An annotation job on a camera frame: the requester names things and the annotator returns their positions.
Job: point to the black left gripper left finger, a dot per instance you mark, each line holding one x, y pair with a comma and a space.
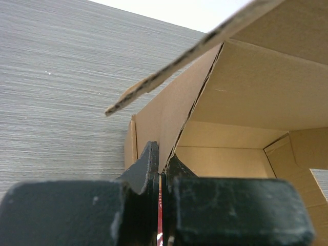
122, 211

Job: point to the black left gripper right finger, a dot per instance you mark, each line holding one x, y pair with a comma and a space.
231, 211

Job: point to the brown cardboard box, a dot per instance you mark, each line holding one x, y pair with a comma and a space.
251, 102

